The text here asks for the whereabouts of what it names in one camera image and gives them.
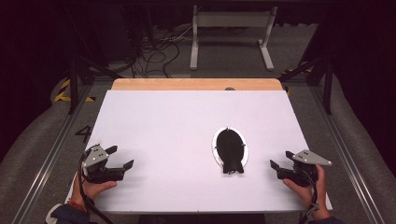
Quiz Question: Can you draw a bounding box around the orange wrist bracelet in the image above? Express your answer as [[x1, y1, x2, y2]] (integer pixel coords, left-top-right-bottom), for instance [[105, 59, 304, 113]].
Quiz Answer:
[[67, 199, 90, 213]]

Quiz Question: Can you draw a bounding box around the white metal stand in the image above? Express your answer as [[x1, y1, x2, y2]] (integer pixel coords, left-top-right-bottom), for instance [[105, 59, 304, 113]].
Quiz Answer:
[[190, 5, 278, 72]]

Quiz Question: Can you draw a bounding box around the aluminium floor rail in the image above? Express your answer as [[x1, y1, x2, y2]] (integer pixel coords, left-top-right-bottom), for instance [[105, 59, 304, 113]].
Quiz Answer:
[[307, 85, 386, 224], [10, 83, 94, 224]]

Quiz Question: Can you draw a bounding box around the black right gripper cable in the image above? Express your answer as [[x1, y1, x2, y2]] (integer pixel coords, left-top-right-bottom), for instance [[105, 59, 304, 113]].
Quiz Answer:
[[298, 169, 321, 224]]

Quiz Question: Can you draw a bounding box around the tangle of black floor cables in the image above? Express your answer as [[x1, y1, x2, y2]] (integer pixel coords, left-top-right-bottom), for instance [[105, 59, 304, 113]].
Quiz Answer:
[[130, 27, 194, 78]]

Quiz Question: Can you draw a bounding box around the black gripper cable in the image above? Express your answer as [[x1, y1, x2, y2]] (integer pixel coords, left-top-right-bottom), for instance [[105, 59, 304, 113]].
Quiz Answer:
[[298, 169, 321, 224], [78, 148, 115, 224]]

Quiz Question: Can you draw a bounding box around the yellow black floor tape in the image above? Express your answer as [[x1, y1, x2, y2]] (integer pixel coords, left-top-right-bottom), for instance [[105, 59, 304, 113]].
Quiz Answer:
[[54, 78, 96, 103]]

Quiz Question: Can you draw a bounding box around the black metal stand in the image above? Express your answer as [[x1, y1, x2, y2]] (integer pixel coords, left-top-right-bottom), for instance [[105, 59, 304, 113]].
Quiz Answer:
[[64, 8, 122, 115], [279, 55, 335, 116]]

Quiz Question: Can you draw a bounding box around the person's right dark sleeve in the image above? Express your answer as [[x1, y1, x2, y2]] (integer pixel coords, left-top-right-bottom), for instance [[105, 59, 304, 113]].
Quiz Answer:
[[307, 217, 347, 224]]

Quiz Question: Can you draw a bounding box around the person's left dark sleeve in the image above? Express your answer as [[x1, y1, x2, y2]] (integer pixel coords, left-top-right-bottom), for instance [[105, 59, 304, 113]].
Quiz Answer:
[[46, 203, 97, 224]]

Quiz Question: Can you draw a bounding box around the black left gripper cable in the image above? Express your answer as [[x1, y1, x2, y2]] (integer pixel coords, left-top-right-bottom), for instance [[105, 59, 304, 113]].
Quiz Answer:
[[78, 148, 115, 224]]

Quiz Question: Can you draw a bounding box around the white table board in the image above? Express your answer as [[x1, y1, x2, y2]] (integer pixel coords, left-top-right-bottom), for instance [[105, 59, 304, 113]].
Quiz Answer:
[[64, 90, 333, 215]]

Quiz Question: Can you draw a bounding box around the person's dark sleeve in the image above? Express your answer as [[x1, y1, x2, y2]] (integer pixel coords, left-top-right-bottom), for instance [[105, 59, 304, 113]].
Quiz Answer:
[[307, 217, 347, 224], [46, 203, 97, 224]]

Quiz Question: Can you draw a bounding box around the wooden table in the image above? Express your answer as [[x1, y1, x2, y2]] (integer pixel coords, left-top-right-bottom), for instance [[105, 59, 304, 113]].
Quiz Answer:
[[111, 77, 284, 91]]

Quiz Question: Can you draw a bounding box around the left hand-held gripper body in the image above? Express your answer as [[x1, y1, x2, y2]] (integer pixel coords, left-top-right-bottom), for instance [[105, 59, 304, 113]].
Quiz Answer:
[[81, 143, 125, 185]]

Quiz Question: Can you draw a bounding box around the person's right hand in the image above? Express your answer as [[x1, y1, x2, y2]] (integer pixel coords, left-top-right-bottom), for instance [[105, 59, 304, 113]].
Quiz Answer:
[[282, 164, 331, 221]]

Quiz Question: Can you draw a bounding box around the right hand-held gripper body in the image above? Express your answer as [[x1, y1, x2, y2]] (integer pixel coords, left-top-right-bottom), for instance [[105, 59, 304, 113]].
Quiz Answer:
[[276, 149, 332, 188]]

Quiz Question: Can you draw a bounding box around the person's left hand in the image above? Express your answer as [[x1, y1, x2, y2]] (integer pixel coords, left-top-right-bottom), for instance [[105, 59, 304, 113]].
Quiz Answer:
[[70, 178, 118, 208]]

